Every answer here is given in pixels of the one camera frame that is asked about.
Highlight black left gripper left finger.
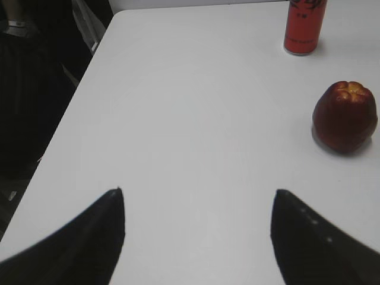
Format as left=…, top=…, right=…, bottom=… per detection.
left=1, top=188, right=125, bottom=284

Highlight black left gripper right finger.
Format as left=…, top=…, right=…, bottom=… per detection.
left=270, top=189, right=379, bottom=284

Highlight dark red apple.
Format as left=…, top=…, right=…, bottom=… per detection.
left=312, top=81, right=378, bottom=154

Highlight red soda can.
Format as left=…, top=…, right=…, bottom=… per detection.
left=284, top=0, right=327, bottom=55

